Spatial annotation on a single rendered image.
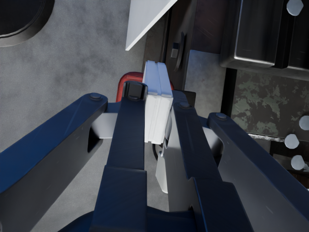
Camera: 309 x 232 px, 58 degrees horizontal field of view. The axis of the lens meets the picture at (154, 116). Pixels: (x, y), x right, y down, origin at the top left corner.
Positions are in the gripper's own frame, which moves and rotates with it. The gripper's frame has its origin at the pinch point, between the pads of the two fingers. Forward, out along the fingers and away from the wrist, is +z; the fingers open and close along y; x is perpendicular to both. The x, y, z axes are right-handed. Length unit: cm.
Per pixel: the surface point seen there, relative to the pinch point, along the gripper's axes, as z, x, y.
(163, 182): 17.9, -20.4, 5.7
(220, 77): 23.0, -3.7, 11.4
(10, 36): 85, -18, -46
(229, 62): 20.2, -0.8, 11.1
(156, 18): 55, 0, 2
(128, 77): 10.6, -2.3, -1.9
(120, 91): 10.1, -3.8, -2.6
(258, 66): 19.8, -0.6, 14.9
